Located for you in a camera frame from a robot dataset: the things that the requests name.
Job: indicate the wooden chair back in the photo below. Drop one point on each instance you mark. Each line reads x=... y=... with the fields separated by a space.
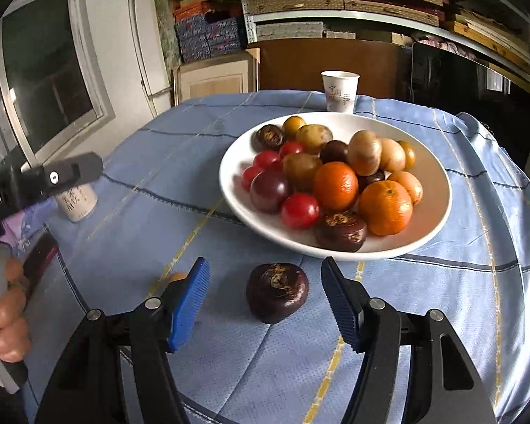
x=297 y=64

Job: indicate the red-cased smartphone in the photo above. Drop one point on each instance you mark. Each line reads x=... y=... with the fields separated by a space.
x=37 y=261

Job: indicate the tan speckled pear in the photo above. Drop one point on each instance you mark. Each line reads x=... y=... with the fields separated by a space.
x=313 y=137

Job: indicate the small tan round fruit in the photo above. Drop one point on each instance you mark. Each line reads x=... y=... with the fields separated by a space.
x=178 y=276

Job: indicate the streaked orange tomato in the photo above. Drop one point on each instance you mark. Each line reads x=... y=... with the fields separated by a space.
x=409 y=182

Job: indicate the round tan pear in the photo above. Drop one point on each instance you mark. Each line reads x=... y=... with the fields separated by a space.
x=393 y=156

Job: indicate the large orange mandarin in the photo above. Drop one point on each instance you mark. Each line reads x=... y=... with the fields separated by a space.
x=386 y=207

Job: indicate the framed picture panel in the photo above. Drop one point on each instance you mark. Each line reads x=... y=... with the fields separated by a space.
x=226 y=74

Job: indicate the blue checked tablecloth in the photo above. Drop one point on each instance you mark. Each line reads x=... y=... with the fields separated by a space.
x=160 y=207

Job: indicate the window with white frame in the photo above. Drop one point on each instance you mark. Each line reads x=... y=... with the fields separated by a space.
x=52 y=94

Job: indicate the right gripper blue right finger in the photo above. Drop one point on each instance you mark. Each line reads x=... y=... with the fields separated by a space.
x=444 y=385

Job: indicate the white oval plate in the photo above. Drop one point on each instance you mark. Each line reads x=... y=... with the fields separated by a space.
x=429 y=216

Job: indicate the small red tomato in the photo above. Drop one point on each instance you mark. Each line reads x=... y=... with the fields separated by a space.
x=266 y=158

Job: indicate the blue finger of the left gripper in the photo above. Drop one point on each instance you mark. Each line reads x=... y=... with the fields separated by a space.
x=42 y=182

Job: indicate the white drink can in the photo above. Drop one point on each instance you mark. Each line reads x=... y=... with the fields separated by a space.
x=77 y=203

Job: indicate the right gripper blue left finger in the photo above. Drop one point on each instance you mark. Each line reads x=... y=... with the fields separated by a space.
x=86 y=386

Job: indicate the white metal shelf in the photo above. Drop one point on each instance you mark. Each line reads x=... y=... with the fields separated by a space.
x=496 y=31

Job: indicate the red cherry tomato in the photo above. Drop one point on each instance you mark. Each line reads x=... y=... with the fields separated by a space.
x=291 y=147

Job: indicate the white paper cup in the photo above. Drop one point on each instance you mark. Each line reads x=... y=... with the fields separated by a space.
x=340 y=89

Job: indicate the dark red plum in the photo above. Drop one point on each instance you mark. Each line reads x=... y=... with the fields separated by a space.
x=334 y=151
x=269 y=190

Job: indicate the small yellow-orange fruit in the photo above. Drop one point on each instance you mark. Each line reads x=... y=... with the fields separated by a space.
x=410 y=155

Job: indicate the dark brown mangosteen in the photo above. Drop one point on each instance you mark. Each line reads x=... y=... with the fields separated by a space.
x=341 y=231

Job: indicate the large tan pear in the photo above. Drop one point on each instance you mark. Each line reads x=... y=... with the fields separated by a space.
x=364 y=153

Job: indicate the pale tan pear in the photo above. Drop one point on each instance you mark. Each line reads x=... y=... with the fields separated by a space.
x=300 y=169

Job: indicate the person's left hand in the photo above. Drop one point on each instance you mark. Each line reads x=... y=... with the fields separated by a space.
x=14 y=333

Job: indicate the purple cloth pile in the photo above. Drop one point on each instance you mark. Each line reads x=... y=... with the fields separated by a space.
x=23 y=228

